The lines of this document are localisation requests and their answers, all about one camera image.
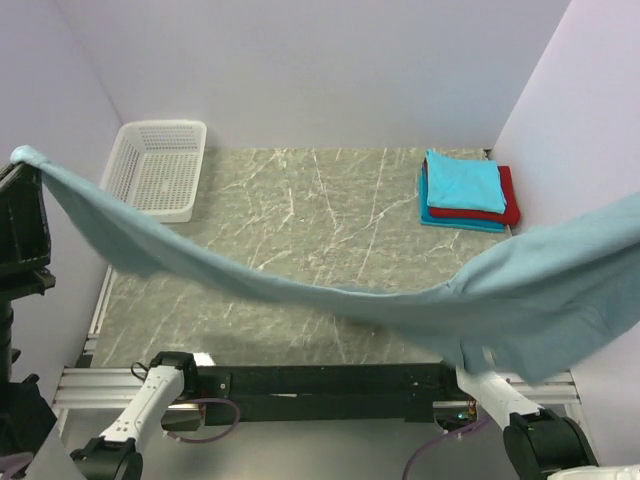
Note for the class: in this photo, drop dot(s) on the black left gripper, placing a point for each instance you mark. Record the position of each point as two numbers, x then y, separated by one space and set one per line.
23 267

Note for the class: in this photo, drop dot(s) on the grey-blue t-shirt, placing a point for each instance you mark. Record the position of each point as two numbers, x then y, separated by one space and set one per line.
535 304

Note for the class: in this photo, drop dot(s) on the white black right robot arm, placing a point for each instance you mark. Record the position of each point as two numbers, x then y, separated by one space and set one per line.
539 443

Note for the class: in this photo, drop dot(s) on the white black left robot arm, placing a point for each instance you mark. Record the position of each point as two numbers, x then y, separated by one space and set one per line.
31 447

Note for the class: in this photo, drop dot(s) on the white perforated plastic basket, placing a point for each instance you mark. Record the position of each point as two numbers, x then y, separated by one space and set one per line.
155 167

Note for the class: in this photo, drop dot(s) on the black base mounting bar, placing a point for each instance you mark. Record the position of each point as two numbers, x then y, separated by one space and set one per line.
330 392

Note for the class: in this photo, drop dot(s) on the teal folded t-shirt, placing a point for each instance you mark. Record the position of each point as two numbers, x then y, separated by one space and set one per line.
457 223

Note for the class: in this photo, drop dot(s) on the light blue folded t-shirt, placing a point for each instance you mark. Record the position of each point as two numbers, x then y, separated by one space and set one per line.
464 184

